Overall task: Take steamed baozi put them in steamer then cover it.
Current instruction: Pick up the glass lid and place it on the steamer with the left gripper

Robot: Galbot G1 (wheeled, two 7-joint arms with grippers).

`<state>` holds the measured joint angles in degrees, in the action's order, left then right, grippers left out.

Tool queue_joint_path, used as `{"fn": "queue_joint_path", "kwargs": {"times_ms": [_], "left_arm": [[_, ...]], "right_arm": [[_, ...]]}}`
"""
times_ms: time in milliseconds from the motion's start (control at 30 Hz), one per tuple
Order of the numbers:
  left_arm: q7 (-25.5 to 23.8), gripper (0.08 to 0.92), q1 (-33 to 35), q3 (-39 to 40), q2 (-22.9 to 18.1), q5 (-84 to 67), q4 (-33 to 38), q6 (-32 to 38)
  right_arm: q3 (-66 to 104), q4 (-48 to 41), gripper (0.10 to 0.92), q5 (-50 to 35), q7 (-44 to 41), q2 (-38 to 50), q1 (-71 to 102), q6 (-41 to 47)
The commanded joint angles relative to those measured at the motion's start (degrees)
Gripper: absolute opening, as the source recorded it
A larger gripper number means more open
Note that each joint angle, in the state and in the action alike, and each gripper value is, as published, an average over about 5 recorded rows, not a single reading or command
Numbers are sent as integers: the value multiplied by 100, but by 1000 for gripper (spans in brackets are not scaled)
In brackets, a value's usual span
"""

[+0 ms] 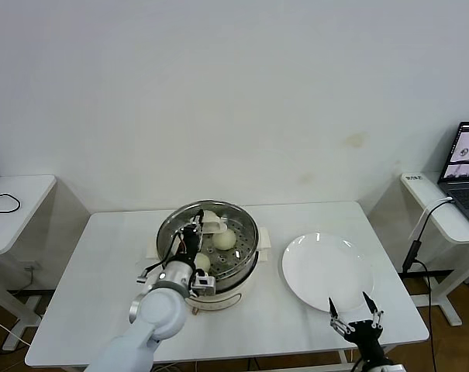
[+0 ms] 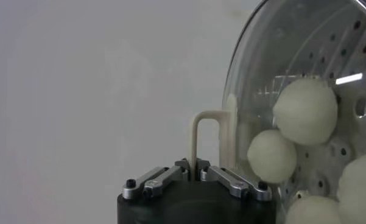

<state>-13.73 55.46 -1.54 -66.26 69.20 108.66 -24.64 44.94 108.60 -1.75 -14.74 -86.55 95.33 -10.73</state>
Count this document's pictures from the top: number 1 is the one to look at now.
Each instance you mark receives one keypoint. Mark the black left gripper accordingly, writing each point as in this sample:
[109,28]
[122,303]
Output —
[190,242]

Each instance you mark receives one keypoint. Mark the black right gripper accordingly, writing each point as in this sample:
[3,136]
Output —
[366,337]

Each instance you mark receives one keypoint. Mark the round glass pot lid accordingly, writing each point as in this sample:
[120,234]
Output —
[212,224]

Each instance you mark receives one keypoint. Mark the white steamed baozi bun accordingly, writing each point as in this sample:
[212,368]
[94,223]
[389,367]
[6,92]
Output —
[202,262]
[223,240]

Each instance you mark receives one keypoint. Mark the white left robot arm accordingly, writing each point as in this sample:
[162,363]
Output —
[156,314]

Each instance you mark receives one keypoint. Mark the stainless steel steamer basket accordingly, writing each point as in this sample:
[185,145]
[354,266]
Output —
[234,276]

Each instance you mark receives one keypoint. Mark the white round plate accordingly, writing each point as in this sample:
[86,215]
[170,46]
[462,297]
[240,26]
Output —
[327,267]

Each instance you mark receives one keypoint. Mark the white side table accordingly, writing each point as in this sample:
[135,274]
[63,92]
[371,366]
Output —
[463,232]
[32,217]

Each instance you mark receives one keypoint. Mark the grey open laptop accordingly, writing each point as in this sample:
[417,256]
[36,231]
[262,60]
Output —
[464,193]

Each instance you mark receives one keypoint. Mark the white main table frame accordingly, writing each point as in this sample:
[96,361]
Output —
[346,358]

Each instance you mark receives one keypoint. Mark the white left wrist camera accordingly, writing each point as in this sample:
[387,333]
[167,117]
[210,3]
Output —
[205,284]

